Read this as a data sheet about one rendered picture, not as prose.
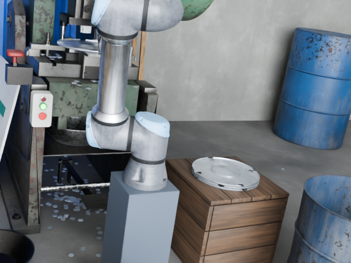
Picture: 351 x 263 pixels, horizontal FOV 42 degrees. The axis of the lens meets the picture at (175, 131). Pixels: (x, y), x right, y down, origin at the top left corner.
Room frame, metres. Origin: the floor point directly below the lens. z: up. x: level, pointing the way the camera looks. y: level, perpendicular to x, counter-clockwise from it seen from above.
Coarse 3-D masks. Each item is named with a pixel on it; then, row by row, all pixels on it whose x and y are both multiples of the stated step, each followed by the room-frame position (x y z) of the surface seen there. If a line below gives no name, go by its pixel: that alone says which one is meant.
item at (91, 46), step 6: (60, 42) 1.97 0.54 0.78; (66, 42) 1.99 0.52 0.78; (72, 42) 2.01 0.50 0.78; (78, 42) 2.04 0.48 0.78; (84, 42) 2.03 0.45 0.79; (90, 42) 2.09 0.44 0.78; (96, 42) 2.12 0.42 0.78; (72, 48) 1.86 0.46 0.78; (78, 48) 1.89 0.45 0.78; (84, 48) 1.92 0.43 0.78; (90, 48) 1.93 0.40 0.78; (96, 48) 1.94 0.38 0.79
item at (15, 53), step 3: (6, 51) 1.73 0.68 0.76; (9, 51) 1.72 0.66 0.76; (12, 51) 1.73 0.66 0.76; (15, 51) 1.74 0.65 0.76; (18, 51) 1.74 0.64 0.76; (21, 51) 1.76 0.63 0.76; (9, 54) 1.70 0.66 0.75; (12, 54) 1.71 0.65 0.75; (15, 54) 1.71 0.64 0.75; (18, 54) 1.72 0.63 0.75; (21, 54) 1.72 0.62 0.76; (15, 57) 1.74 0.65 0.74; (15, 60) 1.74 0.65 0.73
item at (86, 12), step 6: (72, 0) 2.04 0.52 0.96; (78, 0) 2.00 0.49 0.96; (84, 0) 1.98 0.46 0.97; (90, 0) 1.99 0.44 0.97; (72, 6) 2.03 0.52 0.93; (78, 6) 2.00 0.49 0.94; (84, 6) 1.98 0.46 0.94; (90, 6) 2.00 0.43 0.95; (72, 12) 2.02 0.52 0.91; (78, 12) 2.00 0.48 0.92; (84, 12) 1.98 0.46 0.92; (90, 12) 2.00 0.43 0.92; (84, 18) 2.01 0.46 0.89; (90, 18) 2.00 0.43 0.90
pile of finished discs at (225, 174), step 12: (192, 168) 1.80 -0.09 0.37; (204, 168) 1.82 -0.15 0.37; (216, 168) 1.83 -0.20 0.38; (228, 168) 1.85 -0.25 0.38; (240, 168) 1.89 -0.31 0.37; (252, 168) 1.90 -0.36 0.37; (204, 180) 1.71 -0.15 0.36; (216, 180) 1.72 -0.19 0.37; (228, 180) 1.74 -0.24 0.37; (240, 180) 1.76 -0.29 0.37; (252, 180) 1.77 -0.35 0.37
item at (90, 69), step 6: (84, 54) 1.84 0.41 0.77; (90, 54) 1.81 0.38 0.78; (96, 54) 1.83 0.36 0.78; (78, 60) 1.98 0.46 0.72; (84, 60) 1.93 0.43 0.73; (90, 60) 1.94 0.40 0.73; (96, 60) 1.95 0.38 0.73; (84, 66) 1.93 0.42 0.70; (90, 66) 1.94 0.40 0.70; (96, 66) 1.95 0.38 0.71; (84, 72) 1.93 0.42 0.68; (90, 72) 1.94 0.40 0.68; (96, 72) 1.95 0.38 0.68; (84, 78) 1.93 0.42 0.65; (90, 78) 1.94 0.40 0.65; (96, 78) 1.95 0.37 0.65
